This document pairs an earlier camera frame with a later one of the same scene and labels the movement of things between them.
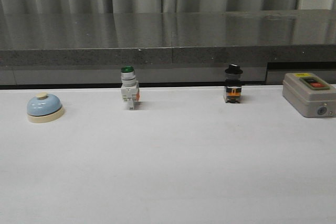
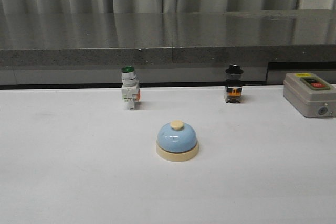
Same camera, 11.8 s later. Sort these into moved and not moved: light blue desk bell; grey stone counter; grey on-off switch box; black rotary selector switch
Moved: light blue desk bell
Not moved: black rotary selector switch; grey on-off switch box; grey stone counter
